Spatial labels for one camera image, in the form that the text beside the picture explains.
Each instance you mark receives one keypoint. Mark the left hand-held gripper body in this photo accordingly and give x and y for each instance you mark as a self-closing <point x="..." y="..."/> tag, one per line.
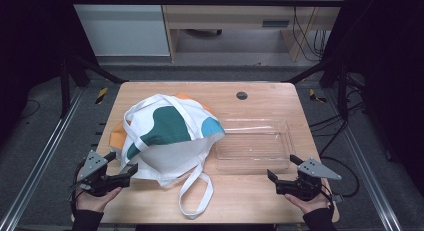
<point x="95" y="164"/>

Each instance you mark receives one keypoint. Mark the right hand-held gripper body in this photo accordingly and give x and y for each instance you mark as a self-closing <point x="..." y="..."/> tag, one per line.
<point x="301" y="187"/>

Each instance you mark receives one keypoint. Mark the white patterned tote bag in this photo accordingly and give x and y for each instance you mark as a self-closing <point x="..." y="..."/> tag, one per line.
<point x="173" y="147"/>

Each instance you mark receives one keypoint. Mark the person's right hand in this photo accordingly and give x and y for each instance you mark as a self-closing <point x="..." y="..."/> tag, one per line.
<point x="311" y="206"/>

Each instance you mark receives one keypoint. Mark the person's left hand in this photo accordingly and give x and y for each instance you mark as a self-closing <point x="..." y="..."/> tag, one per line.
<point x="93" y="202"/>

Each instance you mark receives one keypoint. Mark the clear plastic tray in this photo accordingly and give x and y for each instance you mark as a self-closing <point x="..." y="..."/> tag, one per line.
<point x="253" y="147"/>

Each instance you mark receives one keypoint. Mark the yellow black floor tape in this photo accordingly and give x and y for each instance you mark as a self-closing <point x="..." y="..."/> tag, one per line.
<point x="315" y="96"/>
<point x="101" y="95"/>

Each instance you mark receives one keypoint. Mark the white cabinet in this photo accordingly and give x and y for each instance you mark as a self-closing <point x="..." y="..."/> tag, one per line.
<point x="123" y="31"/>

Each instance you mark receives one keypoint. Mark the grey table bracket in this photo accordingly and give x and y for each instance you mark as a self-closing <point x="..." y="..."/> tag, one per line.
<point x="337" y="198"/>

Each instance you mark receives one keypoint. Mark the aluminium floor rail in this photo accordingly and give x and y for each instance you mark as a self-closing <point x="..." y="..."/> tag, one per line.
<point x="366" y="167"/>
<point x="43" y="157"/>

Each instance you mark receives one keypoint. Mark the black metal frame stand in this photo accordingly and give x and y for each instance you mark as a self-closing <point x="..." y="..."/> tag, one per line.
<point x="65" y="87"/>
<point x="341" y="87"/>

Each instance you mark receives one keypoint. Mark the black horizontal frame bar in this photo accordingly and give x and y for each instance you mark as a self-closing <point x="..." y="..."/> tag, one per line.
<point x="200" y="1"/>

